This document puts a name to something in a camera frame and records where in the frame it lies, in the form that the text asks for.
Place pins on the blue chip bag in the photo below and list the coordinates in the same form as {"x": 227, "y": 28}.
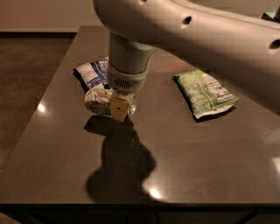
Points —
{"x": 93, "y": 73}

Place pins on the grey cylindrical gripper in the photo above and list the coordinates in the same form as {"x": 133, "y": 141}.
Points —
{"x": 126, "y": 80}

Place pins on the green jalapeno chip bag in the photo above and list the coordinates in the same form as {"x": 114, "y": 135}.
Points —
{"x": 204, "y": 93}

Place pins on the silver 7up soda can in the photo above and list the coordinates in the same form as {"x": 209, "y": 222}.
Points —
{"x": 97, "y": 99}

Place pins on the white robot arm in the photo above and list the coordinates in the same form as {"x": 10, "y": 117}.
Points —
{"x": 242, "y": 49}

